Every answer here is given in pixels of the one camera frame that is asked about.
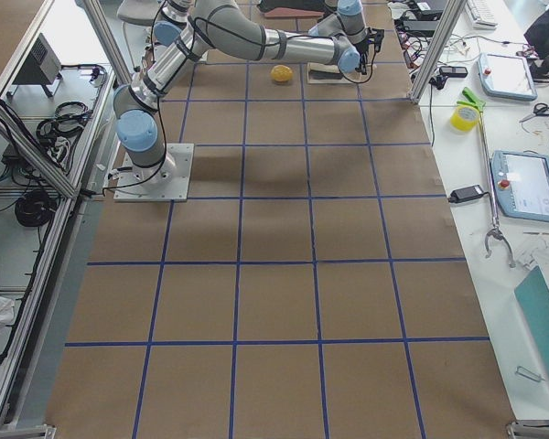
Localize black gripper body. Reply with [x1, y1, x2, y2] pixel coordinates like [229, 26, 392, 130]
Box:
[355, 43, 370, 75]
[365, 27, 385, 51]

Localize beige hand brush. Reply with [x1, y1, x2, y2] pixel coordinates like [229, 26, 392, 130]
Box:
[307, 63, 347, 84]

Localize orange-brown bread roll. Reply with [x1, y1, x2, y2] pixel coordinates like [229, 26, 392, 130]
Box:
[270, 65, 294, 84]

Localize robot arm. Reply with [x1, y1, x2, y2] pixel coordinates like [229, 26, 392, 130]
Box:
[113, 1, 371, 186]
[308, 0, 384, 54]

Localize bin with black bag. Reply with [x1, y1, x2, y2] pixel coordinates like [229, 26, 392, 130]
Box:
[256, 0, 326, 18]

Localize yellow tape roll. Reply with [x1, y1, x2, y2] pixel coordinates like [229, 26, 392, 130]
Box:
[449, 104, 479, 133]

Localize teach pendant far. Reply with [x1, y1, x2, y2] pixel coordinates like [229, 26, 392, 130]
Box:
[478, 53, 538, 102]

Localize teach pendant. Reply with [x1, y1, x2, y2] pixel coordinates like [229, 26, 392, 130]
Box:
[490, 150, 549, 222]
[478, 53, 538, 102]

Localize black scissors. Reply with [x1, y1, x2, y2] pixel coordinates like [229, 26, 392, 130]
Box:
[519, 102, 549, 123]

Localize black power adapter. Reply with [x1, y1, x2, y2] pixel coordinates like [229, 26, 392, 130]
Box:
[447, 185, 486, 204]

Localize teach pendant near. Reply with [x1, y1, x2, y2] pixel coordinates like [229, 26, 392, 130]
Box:
[490, 150, 549, 222]

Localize green cutting mat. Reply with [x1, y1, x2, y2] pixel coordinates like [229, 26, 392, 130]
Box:
[514, 266, 549, 377]

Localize grey electronics box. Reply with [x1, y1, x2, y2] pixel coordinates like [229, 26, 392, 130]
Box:
[6, 33, 62, 98]

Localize aluminium frame post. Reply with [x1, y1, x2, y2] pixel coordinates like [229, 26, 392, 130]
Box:
[409, 0, 466, 104]

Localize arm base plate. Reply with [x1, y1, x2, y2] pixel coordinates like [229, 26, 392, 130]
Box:
[113, 143, 195, 202]

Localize black cable coil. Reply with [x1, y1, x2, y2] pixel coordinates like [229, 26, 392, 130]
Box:
[14, 189, 57, 229]

